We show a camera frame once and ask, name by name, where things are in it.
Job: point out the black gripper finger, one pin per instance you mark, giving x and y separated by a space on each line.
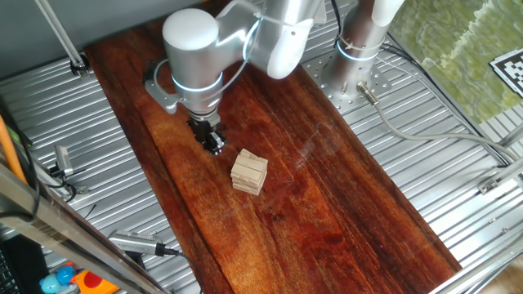
220 141
212 149

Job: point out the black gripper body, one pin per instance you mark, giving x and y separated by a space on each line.
204 128

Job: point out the wooden Jenga block tower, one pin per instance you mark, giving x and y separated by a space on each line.
249 173

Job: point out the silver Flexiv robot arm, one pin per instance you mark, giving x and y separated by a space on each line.
196 49

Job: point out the brown wooden board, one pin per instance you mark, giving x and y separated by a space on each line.
327 204

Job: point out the aluminium pole with clamp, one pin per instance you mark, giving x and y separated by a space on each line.
61 36

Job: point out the orange emergency stop box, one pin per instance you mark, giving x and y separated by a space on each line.
92 281

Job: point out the blue plastic toy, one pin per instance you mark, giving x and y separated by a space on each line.
65 274

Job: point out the orange pole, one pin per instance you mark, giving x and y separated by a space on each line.
8 151

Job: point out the black keyboard device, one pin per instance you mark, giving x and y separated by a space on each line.
24 261

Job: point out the black white fiducial marker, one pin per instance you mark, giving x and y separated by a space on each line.
512 71

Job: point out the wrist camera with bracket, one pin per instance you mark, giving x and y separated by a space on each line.
161 96

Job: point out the small grey camera on mount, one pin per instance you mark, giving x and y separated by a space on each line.
63 159

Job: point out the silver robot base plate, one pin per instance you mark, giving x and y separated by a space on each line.
380 81

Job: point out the metal frame bar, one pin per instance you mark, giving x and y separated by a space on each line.
61 228

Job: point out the aluminium corner bracket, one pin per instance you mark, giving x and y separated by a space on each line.
488 185

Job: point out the aluminium frame rail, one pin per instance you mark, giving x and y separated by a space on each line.
482 269

